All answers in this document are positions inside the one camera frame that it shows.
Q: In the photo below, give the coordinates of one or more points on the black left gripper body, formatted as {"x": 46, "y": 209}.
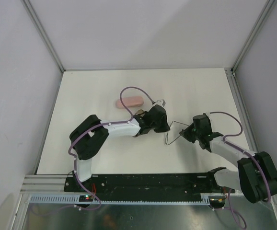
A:
{"x": 160, "y": 127}

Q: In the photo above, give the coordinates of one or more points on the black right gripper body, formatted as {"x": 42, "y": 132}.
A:
{"x": 190, "y": 133}

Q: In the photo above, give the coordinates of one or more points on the thin wire frame glasses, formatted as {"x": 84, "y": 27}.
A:
{"x": 173, "y": 134}

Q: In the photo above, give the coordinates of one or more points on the plaid glasses case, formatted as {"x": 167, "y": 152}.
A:
{"x": 139, "y": 112}

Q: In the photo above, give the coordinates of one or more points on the pink glasses case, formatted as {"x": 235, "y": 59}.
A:
{"x": 129, "y": 102}

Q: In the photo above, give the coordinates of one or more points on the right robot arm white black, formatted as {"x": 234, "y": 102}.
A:
{"x": 256, "y": 176}

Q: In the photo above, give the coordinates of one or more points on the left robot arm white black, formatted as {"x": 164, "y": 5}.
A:
{"x": 88, "y": 138}

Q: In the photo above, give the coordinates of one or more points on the right controller board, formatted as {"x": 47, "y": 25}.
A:
{"x": 217, "y": 202}

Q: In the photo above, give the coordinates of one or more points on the controller board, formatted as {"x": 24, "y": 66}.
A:
{"x": 86, "y": 198}
{"x": 217, "y": 202}

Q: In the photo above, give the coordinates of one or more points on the left controller board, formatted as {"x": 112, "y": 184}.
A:
{"x": 86, "y": 198}

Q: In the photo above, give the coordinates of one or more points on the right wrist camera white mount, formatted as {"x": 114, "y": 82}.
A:
{"x": 209, "y": 114}

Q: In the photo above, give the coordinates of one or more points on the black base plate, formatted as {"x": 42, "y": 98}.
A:
{"x": 171, "y": 187}

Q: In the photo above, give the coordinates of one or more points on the right aluminium frame post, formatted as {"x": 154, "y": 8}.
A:
{"x": 258, "y": 25}

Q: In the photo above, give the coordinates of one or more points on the aluminium frame post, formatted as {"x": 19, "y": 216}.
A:
{"x": 258, "y": 25}
{"x": 42, "y": 33}

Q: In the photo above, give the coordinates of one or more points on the left aluminium frame post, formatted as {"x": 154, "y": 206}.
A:
{"x": 42, "y": 33}

